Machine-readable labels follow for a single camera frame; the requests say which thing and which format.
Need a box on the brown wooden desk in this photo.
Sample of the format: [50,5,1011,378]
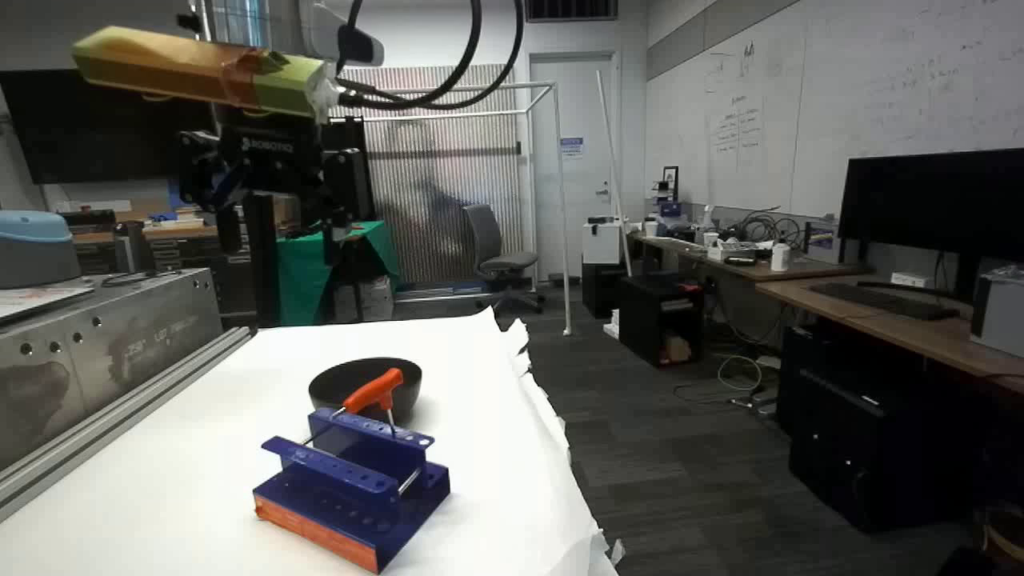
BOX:
[756,272,1024,400]

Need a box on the black bowl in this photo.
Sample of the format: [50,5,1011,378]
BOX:
[305,354,427,423]

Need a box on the small black floor box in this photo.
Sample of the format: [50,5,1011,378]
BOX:
[580,261,630,321]

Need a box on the large black floor box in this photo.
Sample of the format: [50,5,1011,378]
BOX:
[619,272,708,373]

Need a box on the wooden background table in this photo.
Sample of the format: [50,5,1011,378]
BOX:
[70,216,225,251]

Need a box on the white door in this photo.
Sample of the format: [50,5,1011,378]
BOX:
[528,50,623,283]

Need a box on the grey office chair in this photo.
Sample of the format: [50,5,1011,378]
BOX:
[457,203,546,313]

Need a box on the black vertical pole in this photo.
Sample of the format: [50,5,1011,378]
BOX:
[239,190,282,322]

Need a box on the blue rack with orange base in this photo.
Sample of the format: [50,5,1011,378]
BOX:
[251,407,453,576]

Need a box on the white box on desk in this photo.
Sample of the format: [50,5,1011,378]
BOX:
[971,266,1024,362]

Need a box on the black keyboard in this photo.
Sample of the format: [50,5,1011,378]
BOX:
[810,278,963,322]

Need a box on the cluttered long workbench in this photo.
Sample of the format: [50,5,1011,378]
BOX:
[626,219,869,287]

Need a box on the black stand instrument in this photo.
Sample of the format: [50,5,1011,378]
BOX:
[653,165,689,224]

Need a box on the black under-desk cabinet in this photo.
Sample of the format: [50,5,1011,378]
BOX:
[785,321,1024,539]

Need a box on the orange handled metal tool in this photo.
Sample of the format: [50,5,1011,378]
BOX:
[301,364,409,447]

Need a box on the green cloth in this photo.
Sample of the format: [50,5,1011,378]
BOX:
[275,219,403,322]

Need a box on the grey metal machine base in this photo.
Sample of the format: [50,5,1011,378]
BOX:
[0,266,256,521]

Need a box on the white table cover sheet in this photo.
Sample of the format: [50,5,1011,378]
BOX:
[0,309,622,576]

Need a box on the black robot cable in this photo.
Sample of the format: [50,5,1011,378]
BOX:
[337,0,528,112]

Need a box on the yellow taped gripper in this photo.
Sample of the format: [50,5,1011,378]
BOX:
[70,23,374,224]

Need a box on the black wall television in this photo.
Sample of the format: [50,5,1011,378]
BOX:
[0,66,225,185]

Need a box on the blue grey plastic cover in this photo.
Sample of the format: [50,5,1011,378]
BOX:
[0,207,84,287]

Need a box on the black computer monitor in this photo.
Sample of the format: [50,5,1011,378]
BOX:
[840,143,1024,299]

